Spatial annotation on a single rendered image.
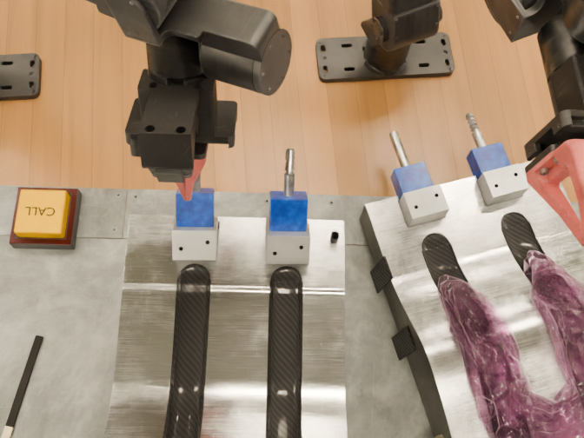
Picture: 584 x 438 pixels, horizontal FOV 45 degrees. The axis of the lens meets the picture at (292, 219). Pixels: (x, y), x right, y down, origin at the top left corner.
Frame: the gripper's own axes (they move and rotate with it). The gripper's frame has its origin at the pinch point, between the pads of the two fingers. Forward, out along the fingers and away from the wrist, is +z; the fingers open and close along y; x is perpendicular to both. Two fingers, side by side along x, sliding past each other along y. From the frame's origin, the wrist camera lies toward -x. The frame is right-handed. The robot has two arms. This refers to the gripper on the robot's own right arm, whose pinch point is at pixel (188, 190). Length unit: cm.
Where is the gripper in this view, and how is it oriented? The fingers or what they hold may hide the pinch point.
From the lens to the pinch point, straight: 74.4
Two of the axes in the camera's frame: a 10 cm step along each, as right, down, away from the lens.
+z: -0.4, 7.6, 6.5
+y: 10.0, 0.3, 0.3
